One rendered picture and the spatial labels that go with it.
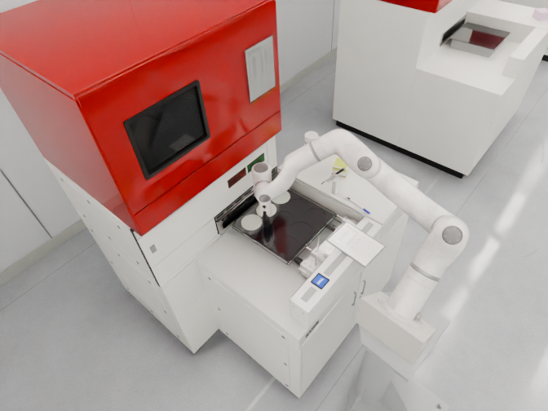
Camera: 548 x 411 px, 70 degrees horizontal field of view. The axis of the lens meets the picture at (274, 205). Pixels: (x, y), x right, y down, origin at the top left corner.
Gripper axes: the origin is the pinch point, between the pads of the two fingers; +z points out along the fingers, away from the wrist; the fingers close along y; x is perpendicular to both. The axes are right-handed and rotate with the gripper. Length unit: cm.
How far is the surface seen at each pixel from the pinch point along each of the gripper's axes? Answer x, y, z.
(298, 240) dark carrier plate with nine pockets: -15.0, -13.5, 2.0
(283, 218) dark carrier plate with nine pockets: -8.2, 0.2, 2.1
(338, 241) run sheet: -32.0, -20.0, -4.9
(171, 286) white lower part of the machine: 45, -28, 15
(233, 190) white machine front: 14.5, 6.7, -12.2
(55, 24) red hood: 66, 11, -90
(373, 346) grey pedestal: -42, -60, 10
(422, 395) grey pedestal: -80, -54, 91
